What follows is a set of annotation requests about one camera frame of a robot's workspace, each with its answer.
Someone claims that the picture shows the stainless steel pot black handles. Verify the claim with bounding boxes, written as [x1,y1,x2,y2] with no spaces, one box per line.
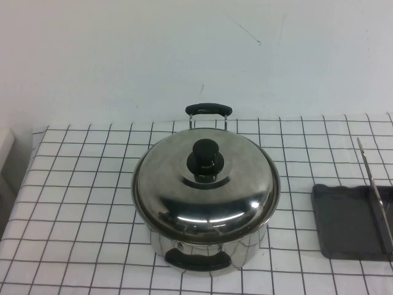
[131,103,282,276]

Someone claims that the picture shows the white black-grid tablecloth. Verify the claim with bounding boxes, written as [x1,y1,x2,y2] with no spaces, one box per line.
[0,112,393,295]

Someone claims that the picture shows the steel pot lid black knob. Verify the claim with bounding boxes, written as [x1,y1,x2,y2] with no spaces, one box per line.
[132,127,281,241]

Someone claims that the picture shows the black tray wire lid rack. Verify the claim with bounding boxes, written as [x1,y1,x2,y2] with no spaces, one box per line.
[311,137,393,262]

